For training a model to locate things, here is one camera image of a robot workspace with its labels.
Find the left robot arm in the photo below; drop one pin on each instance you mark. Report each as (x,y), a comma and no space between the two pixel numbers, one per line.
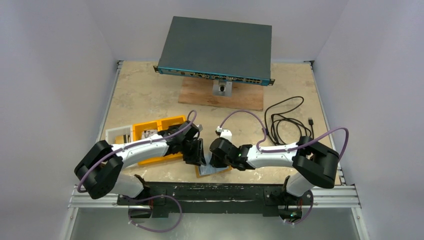
(100,170)

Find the silver VIP card stack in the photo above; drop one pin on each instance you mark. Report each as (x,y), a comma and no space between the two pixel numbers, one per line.
(148,133)

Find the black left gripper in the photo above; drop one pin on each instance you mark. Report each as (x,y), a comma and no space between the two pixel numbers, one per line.
(197,158)

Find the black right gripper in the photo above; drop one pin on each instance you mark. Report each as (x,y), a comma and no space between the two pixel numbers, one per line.
(215,159)

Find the yellow bin with silver cards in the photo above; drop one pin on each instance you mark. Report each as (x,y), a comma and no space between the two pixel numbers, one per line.
(141,131)

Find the yellow bin with black cards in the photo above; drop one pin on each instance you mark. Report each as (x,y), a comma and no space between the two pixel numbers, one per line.
(165,124)

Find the metal switch stand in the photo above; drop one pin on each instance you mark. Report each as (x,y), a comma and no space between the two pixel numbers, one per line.
(222,88)

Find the blue network switch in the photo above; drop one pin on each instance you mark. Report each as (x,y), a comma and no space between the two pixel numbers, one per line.
(218,50)

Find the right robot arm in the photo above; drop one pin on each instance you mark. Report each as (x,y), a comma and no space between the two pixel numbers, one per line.
(316,164)

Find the white plastic tray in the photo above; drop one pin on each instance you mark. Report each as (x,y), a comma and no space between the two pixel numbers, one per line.
(119,135)

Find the tan leather card holder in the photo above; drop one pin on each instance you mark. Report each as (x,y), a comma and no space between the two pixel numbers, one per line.
(207,170)

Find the wooden board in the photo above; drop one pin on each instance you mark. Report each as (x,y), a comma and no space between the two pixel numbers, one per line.
(204,92)

